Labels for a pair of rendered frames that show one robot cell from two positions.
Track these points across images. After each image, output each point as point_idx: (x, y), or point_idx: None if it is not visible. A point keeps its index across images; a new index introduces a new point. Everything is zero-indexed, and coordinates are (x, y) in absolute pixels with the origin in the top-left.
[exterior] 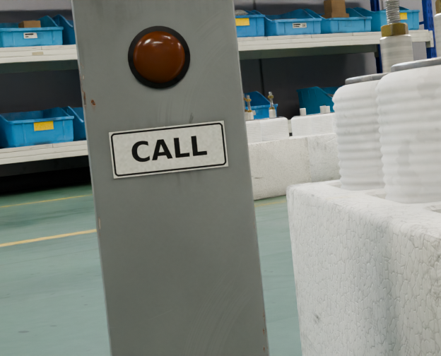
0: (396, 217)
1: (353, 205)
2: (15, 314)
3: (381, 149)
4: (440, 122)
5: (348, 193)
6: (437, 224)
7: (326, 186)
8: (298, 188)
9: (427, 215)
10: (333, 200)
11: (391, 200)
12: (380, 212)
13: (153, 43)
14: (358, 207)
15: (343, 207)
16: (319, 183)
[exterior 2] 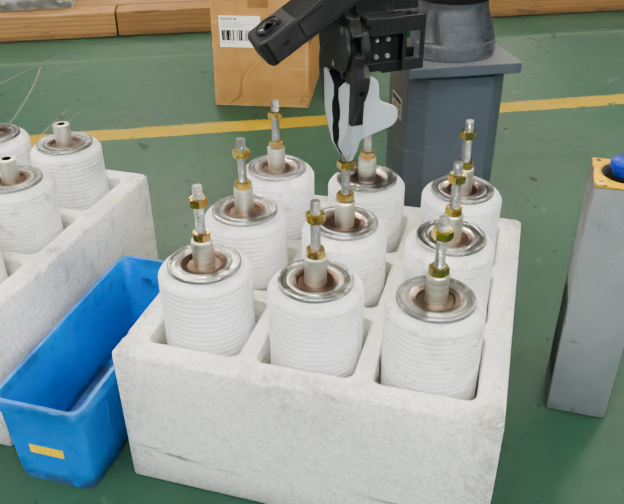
0: (513, 256)
1: (512, 292)
2: None
3: (490, 280)
4: None
5: (494, 328)
6: (510, 239)
7: (484, 381)
8: (504, 390)
9: (503, 252)
10: (511, 315)
11: (493, 288)
12: (513, 267)
13: None
14: (513, 285)
15: (514, 298)
16: (479, 407)
